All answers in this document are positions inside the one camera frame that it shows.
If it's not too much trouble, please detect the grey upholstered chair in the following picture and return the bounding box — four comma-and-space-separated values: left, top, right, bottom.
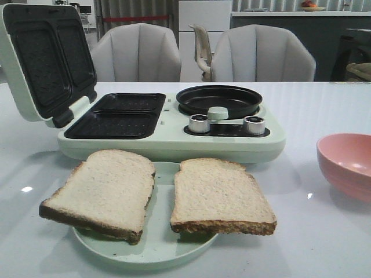
91, 23, 181, 82
211, 24, 316, 82

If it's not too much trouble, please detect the mint green round plate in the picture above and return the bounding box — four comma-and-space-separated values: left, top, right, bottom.
73, 162, 217, 269

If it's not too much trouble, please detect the mint green breakfast maker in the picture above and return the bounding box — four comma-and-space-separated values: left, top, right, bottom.
1, 3, 285, 163

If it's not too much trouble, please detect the bread slice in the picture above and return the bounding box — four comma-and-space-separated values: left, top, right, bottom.
170, 158, 277, 236
39, 149, 155, 245

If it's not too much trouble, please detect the dark counter with white top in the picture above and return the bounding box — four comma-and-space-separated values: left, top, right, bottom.
231, 11, 370, 82

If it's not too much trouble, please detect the white cabinet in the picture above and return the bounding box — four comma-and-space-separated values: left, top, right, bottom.
179, 1, 232, 82

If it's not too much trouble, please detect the right grey upholstered chair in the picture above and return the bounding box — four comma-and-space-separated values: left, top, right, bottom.
211, 24, 316, 82

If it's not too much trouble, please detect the left grey upholstered chair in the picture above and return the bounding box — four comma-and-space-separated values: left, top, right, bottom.
91, 23, 181, 82

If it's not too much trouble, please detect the pink bowl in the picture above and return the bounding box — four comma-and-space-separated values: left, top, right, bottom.
317, 133, 370, 203

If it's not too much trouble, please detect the black round frying pan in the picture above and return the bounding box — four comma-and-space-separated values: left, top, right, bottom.
176, 85, 263, 119

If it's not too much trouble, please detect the fruit bowl on counter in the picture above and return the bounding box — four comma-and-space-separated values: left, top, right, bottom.
300, 0, 325, 12

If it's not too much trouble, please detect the beige office chair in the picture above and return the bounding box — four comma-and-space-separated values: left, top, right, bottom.
189, 24, 213, 82

